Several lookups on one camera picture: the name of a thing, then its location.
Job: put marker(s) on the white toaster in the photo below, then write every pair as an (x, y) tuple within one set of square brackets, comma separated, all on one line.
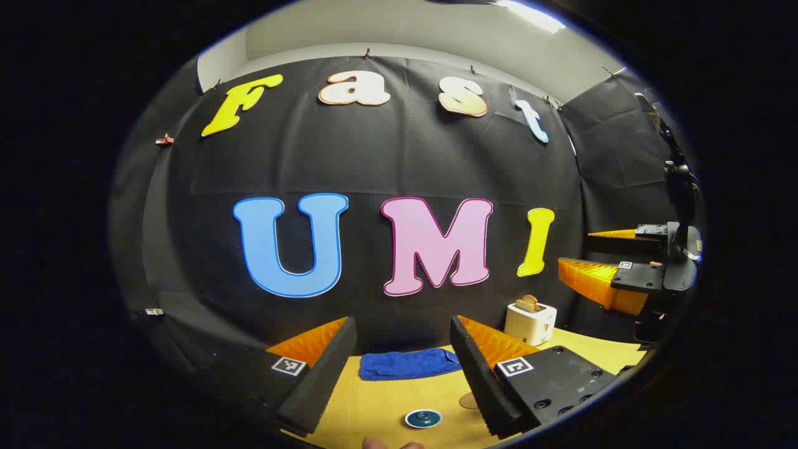
[(530, 325)]

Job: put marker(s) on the pink clip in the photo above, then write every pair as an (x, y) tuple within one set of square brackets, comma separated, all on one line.
[(164, 140)]

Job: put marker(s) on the black backdrop cloth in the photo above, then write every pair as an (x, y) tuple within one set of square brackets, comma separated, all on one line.
[(374, 162)]

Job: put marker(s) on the black camera stand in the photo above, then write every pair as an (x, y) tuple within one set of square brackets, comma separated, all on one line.
[(681, 184)]

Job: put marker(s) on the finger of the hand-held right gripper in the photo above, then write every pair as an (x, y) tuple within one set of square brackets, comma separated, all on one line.
[(623, 243), (592, 280)]

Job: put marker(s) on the bread slice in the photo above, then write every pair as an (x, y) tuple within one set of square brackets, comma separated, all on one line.
[(528, 303)]

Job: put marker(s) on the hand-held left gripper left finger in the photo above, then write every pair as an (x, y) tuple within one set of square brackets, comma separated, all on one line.
[(327, 380)]

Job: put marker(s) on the grey teacup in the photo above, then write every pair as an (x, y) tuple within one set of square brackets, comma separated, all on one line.
[(406, 419)]

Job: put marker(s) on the round brown coaster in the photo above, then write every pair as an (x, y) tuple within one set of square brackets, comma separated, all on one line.
[(467, 401)]

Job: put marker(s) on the white clip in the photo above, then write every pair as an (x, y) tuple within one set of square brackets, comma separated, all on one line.
[(153, 311)]

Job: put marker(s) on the blue towel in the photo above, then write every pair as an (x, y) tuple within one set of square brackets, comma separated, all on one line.
[(405, 363)]

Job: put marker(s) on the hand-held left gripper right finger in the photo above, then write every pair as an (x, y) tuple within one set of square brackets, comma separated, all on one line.
[(477, 380)]

